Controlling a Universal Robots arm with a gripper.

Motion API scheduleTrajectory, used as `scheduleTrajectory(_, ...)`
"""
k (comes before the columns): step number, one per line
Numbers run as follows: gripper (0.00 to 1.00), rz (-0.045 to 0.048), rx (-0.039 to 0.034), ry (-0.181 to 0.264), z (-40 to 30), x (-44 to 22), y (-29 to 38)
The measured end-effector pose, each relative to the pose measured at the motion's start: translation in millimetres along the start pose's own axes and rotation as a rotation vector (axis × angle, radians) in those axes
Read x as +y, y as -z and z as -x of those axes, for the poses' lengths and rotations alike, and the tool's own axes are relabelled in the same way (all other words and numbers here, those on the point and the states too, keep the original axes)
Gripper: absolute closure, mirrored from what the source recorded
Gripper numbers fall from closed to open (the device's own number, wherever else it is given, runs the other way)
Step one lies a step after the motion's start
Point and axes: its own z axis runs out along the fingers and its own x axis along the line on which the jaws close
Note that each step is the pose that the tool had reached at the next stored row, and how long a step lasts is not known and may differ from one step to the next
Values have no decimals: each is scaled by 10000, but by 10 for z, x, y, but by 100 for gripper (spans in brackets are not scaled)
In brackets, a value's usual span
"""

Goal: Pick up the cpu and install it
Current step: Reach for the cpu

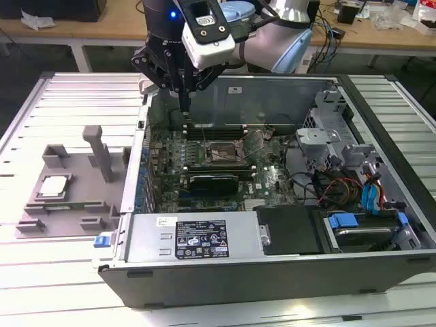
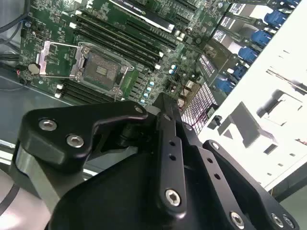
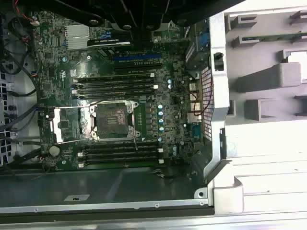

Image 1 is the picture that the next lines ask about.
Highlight grey parts rack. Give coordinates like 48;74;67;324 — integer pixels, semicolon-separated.
15;125;132;239

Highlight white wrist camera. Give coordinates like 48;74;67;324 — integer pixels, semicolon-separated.
181;0;236;70

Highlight silver metal drive cage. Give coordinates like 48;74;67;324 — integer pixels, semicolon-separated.
294;87;388;187

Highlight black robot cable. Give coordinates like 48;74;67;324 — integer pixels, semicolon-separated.
238;0;284;39

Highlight CPU socket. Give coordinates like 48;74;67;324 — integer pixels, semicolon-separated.
203;140;247;166

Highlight coloured wire bundle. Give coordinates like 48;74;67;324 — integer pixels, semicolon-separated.
313;166;364;209

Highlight black plastic drive cover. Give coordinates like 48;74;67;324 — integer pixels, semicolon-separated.
255;205;324;257

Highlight metal expansion slot panel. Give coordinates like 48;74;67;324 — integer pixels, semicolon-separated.
134;102;161;213

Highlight wooden desk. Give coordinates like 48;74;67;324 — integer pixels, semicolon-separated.
0;0;436;74

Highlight silver CPU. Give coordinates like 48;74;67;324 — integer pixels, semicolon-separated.
37;176;72;199

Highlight black graphics card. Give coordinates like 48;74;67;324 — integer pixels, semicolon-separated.
187;173;240;196

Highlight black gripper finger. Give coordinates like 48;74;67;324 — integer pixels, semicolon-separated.
185;63;224;117
131;44;187;117

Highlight green motherboard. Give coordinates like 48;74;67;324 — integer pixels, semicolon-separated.
146;126;297;213

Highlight crumpled white paper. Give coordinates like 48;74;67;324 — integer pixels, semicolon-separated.
20;9;56;31

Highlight white and red bag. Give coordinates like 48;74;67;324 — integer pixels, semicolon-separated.
411;0;436;35

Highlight small black block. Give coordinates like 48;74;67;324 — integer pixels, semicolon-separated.
337;3;364;25

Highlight grey case corner latch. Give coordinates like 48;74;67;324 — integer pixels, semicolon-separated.
138;77;156;95

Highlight blue flat cable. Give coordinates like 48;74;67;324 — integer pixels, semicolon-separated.
360;182;386;216

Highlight grey power supply unit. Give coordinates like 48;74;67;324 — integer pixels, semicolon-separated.
125;213;265;263

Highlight hard disk in blue carrier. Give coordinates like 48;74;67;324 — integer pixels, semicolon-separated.
325;210;422;253

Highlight black PC case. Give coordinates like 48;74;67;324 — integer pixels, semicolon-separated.
91;69;436;309

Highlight clear plastic bags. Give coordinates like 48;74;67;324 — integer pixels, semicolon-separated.
373;5;411;31

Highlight black box on desk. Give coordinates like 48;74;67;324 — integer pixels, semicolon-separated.
0;0;107;22

